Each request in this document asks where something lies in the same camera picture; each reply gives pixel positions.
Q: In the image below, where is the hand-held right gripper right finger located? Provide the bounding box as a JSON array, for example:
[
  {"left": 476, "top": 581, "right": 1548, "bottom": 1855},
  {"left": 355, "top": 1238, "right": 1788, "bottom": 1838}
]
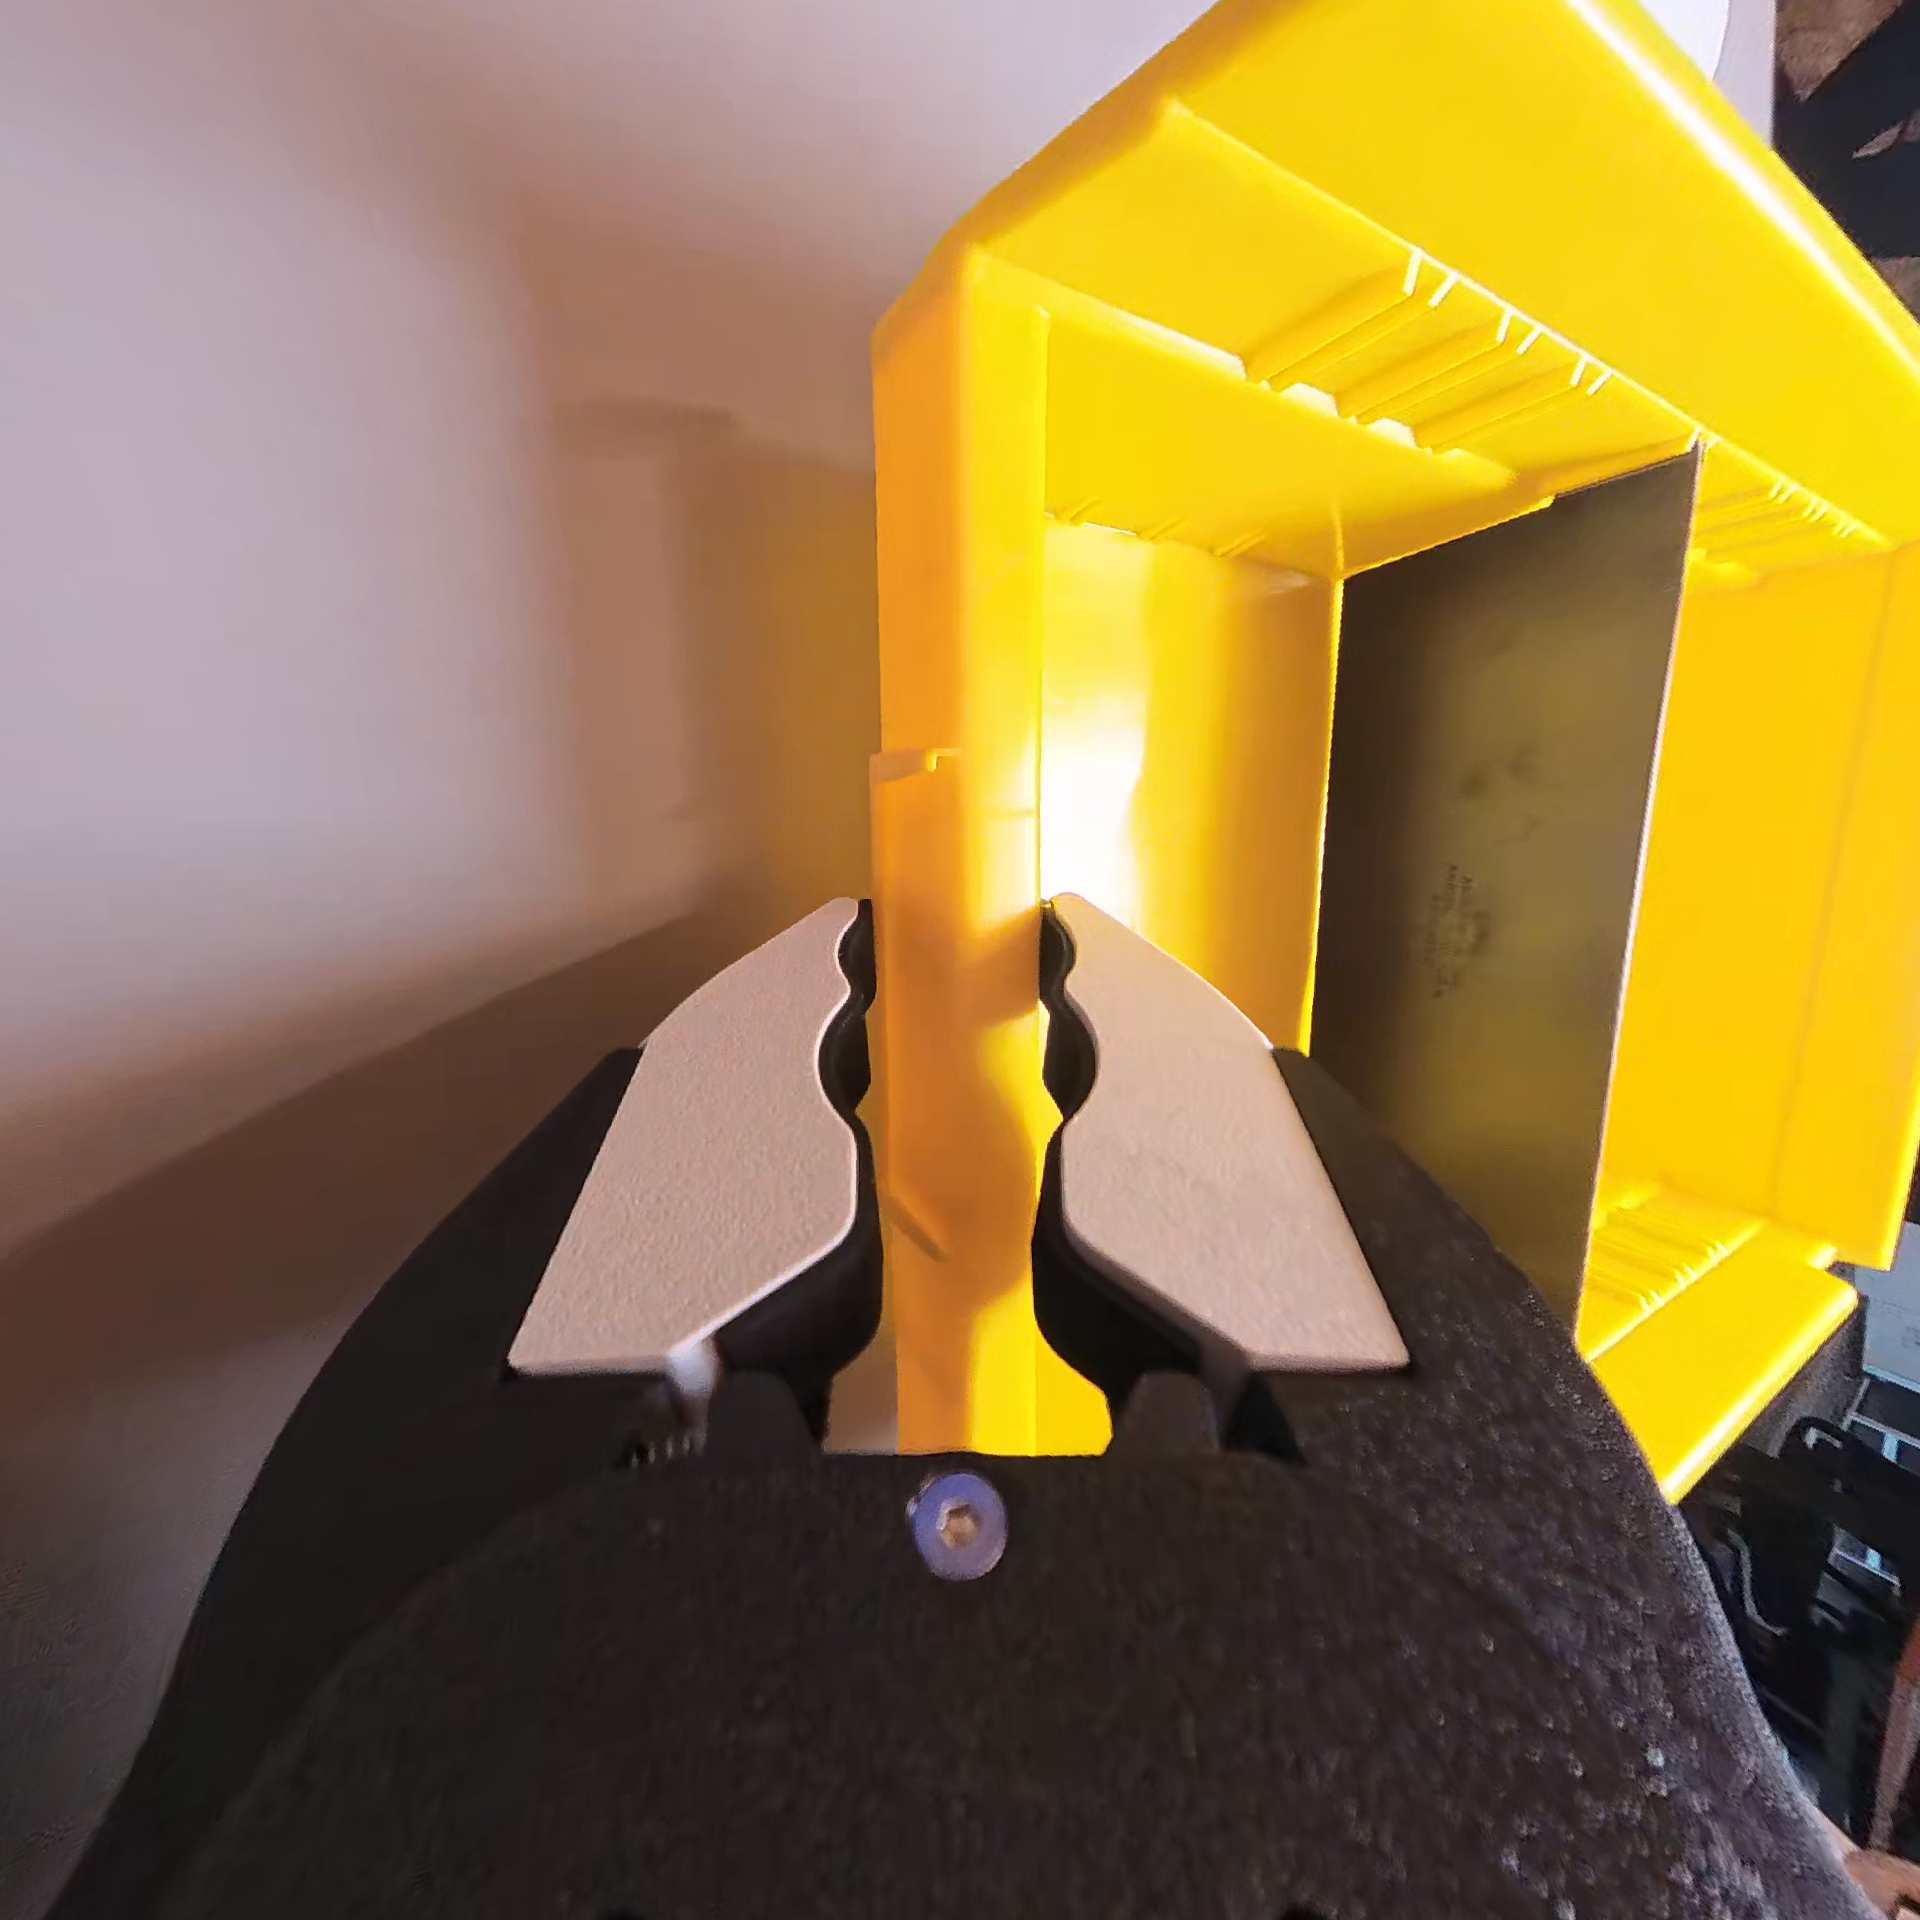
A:
[{"left": 1032, "top": 890, "right": 1413, "bottom": 1448}]

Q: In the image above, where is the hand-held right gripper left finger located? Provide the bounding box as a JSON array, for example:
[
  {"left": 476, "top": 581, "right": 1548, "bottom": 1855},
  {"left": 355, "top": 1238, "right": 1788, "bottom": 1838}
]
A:
[{"left": 507, "top": 895, "right": 887, "bottom": 1448}]

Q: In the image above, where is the yellow plastic storage bin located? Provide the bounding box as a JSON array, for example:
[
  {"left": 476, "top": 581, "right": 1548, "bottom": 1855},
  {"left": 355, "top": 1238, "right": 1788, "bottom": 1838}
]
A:
[{"left": 866, "top": 0, "right": 1920, "bottom": 1502}]

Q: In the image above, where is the grey metal bin divider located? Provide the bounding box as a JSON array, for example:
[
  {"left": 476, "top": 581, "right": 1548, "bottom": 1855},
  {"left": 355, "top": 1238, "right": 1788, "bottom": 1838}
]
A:
[{"left": 1305, "top": 441, "right": 1705, "bottom": 1328}]

